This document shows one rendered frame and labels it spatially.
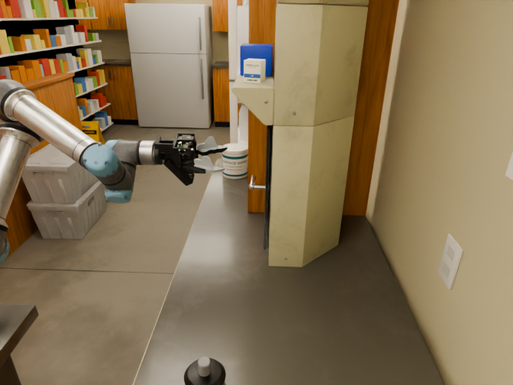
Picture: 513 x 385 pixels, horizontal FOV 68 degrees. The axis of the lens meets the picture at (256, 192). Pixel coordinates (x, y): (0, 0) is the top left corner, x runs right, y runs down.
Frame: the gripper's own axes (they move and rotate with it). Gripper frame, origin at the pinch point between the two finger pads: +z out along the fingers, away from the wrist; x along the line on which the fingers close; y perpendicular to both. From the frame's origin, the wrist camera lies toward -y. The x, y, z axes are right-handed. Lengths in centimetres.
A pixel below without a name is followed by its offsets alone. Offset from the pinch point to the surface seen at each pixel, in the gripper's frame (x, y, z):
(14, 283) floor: 41, -153, -157
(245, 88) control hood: 2.5, 23.4, 7.1
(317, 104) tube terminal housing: 1.5, 19.6, 26.6
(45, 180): 110, -123, -153
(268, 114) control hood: -0.3, 17.0, 13.4
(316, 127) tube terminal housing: -0.7, 13.6, 26.8
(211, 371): -58, -10, 2
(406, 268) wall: -20, -25, 58
